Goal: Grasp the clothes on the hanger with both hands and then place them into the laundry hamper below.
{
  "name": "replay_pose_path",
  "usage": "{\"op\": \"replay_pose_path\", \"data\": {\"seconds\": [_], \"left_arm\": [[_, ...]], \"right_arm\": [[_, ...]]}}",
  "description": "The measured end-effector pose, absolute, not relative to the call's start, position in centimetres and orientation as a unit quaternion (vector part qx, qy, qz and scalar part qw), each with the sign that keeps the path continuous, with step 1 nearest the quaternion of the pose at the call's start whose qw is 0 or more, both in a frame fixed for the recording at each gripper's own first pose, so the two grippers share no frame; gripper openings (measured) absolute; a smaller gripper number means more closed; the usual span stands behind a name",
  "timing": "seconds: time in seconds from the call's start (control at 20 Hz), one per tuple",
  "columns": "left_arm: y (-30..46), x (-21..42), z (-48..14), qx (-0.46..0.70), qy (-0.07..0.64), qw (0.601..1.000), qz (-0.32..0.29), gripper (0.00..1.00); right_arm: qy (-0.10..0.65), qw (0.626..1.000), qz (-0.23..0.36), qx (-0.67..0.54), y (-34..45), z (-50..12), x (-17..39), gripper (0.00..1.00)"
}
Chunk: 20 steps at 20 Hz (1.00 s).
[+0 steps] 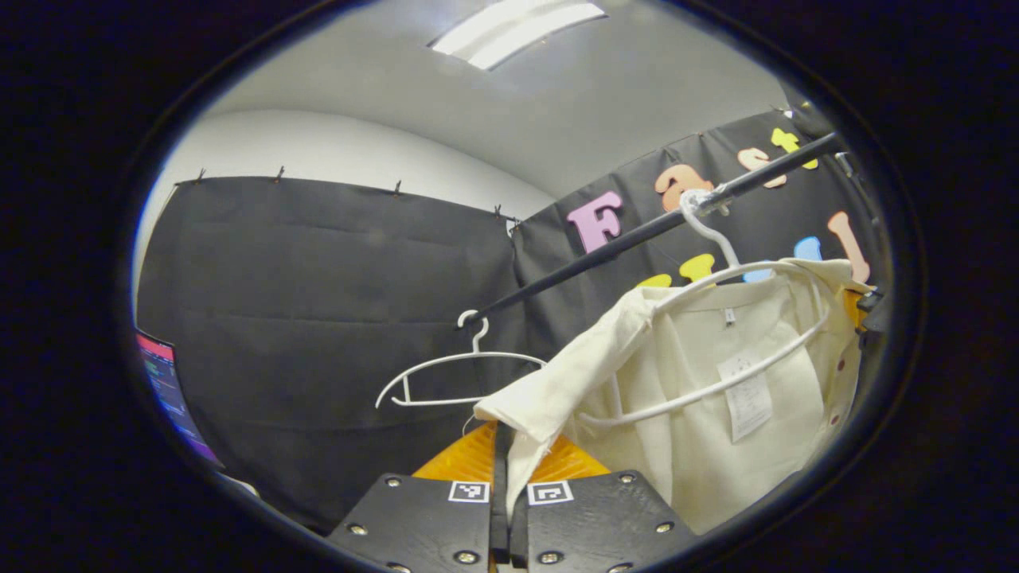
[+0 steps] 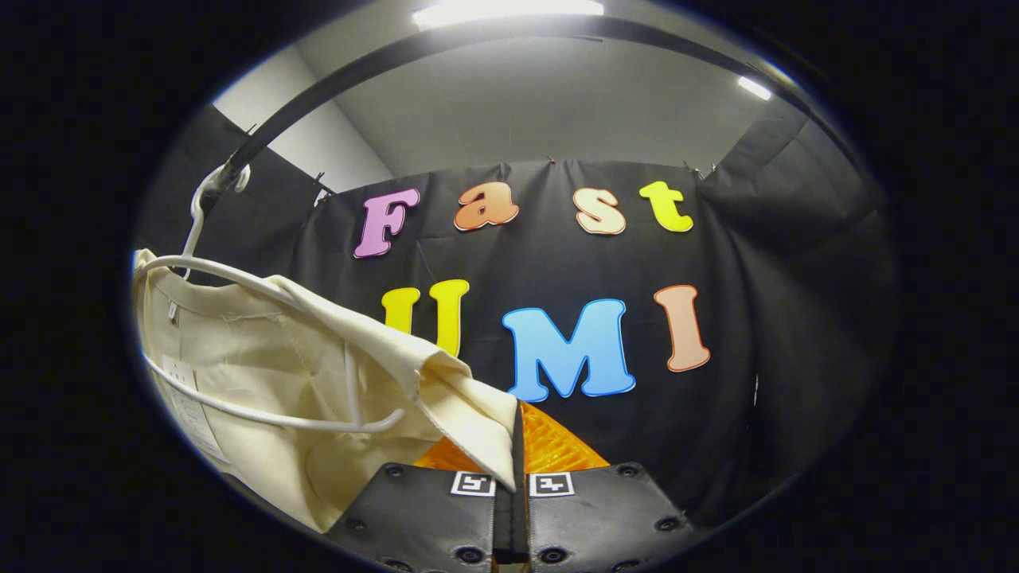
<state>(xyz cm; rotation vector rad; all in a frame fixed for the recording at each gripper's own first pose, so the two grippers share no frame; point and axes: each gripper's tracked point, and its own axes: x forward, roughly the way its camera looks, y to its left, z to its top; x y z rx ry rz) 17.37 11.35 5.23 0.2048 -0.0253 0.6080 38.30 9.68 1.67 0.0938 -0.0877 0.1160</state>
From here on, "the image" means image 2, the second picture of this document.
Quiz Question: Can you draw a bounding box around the white clothes hanger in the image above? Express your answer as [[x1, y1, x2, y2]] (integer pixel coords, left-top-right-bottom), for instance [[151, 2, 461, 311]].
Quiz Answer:
[[134, 163, 408, 435]]

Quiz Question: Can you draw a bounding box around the large ceiling light panel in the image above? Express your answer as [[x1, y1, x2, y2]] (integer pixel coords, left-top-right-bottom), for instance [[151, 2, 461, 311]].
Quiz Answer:
[[412, 0, 606, 31]]

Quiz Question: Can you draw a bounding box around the cream shirt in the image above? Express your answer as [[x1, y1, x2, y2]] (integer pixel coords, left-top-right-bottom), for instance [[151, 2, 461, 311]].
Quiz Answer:
[[131, 249, 520, 534]]

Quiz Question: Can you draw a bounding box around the black backdrop cloth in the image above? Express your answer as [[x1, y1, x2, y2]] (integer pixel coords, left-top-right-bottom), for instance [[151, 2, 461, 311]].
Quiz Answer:
[[131, 103, 900, 526]]

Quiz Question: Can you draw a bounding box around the black clothes rack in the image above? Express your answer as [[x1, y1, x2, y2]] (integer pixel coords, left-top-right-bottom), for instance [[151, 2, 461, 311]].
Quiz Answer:
[[197, 14, 876, 216]]

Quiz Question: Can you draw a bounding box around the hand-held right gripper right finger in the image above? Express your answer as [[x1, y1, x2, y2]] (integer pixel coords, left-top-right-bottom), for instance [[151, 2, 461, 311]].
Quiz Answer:
[[513, 400, 701, 573]]

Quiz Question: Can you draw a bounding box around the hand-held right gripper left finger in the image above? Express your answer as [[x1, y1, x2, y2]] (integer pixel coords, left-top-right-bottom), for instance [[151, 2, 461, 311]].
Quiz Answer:
[[325, 436, 514, 573]]

